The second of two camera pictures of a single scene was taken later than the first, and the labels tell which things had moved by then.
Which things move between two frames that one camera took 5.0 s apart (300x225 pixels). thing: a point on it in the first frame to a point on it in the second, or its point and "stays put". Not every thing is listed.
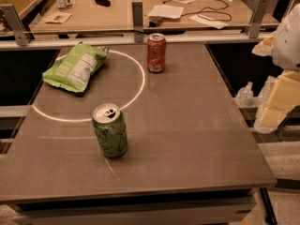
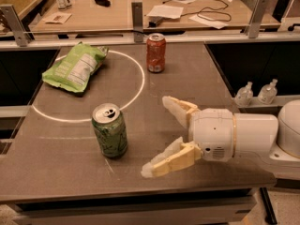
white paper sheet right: (212, 22) stays put
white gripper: (289, 44) to (213, 134)
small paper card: (57, 17) stays put
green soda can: (111, 129) stays put
